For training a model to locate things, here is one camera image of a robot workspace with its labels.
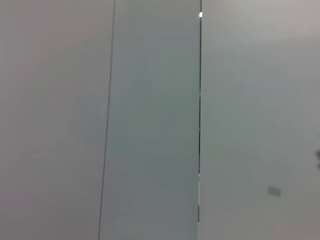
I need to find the small grey rectangular patch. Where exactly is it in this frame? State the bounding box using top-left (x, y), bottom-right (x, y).
top-left (267, 185), bottom-right (282, 198)

